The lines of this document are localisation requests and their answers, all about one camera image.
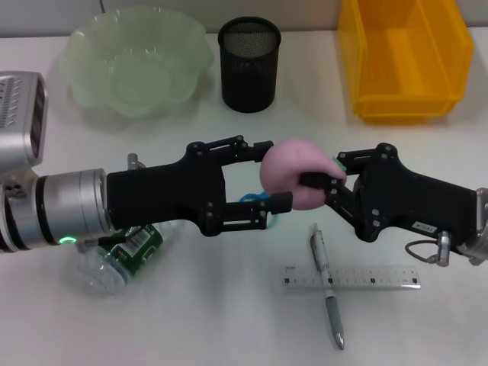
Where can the pink peach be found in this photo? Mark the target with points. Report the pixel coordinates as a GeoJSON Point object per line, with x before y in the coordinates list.
{"type": "Point", "coordinates": [293, 164]}

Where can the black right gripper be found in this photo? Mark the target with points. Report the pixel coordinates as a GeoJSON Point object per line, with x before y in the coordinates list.
{"type": "Point", "coordinates": [404, 202]}

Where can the blue teal scissors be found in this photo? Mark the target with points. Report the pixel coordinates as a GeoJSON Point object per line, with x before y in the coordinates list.
{"type": "Point", "coordinates": [251, 196]}

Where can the black mesh pen holder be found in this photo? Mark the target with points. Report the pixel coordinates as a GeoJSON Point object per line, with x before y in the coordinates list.
{"type": "Point", "coordinates": [248, 76]}

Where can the clear plastic ruler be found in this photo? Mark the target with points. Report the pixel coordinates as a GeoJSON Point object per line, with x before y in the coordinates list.
{"type": "Point", "coordinates": [362, 280]}

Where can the yellow plastic bin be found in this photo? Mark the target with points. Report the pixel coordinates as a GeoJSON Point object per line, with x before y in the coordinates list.
{"type": "Point", "coordinates": [404, 68]}

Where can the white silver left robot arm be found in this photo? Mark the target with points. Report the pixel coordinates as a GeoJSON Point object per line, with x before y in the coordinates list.
{"type": "Point", "coordinates": [68, 206]}

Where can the grey silver pen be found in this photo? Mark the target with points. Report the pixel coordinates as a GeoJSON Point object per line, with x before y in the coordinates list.
{"type": "Point", "coordinates": [329, 301]}

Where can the clear green-label water bottle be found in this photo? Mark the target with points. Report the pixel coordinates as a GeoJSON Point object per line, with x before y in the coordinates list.
{"type": "Point", "coordinates": [133, 251]}

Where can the pale green glass fruit plate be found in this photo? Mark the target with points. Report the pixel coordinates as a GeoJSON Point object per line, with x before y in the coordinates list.
{"type": "Point", "coordinates": [133, 76]}

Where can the silver connector stub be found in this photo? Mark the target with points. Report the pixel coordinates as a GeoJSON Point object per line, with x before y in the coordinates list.
{"type": "Point", "coordinates": [135, 162]}

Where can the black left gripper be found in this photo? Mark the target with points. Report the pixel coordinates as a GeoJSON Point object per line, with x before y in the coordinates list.
{"type": "Point", "coordinates": [160, 194]}

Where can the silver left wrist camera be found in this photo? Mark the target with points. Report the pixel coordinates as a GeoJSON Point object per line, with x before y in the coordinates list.
{"type": "Point", "coordinates": [19, 114]}

